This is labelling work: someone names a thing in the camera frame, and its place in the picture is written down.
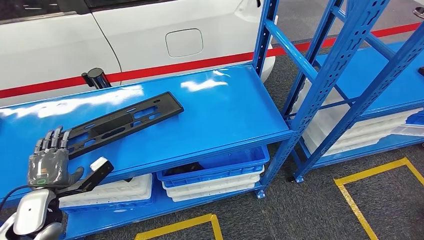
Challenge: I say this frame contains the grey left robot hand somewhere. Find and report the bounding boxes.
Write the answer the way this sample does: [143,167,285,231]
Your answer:
[27,125,85,189]

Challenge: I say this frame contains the blue steel shelf rack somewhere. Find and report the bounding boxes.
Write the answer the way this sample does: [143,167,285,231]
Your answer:
[283,0,424,184]
[0,0,392,240]

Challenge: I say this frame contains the white plastic bin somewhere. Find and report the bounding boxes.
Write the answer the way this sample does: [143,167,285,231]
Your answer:
[170,182,258,203]
[390,124,424,138]
[58,190,155,210]
[299,119,412,147]
[62,172,154,201]
[291,77,424,133]
[161,172,263,199]
[303,132,382,157]

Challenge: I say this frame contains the white car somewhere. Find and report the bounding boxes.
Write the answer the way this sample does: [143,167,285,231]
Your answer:
[0,0,276,109]

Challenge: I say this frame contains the black parts in bin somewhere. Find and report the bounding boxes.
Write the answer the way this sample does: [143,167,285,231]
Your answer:
[163,162,205,177]

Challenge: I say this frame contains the blue plastic bin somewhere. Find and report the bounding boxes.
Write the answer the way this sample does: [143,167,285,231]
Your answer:
[405,110,424,127]
[156,145,270,190]

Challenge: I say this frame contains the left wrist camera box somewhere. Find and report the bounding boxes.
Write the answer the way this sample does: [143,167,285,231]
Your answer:
[57,156,115,196]

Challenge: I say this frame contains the black barrier post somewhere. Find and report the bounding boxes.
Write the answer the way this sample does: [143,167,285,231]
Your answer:
[81,67,112,90]

